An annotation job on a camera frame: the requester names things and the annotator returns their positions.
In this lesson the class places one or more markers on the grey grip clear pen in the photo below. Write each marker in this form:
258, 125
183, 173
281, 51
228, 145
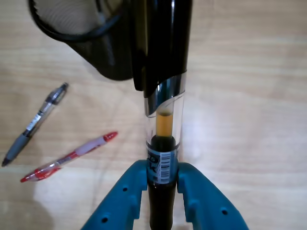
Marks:
21, 141

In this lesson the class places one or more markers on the thick black chrome-tip pen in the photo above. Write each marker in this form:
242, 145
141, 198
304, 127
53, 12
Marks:
165, 48

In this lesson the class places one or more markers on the black mesh pen holder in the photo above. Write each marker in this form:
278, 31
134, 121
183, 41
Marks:
100, 55

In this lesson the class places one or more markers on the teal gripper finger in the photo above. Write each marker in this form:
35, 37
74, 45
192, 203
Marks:
117, 206
208, 208

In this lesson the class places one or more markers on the red gel pen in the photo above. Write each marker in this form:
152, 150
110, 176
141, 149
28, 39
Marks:
86, 147

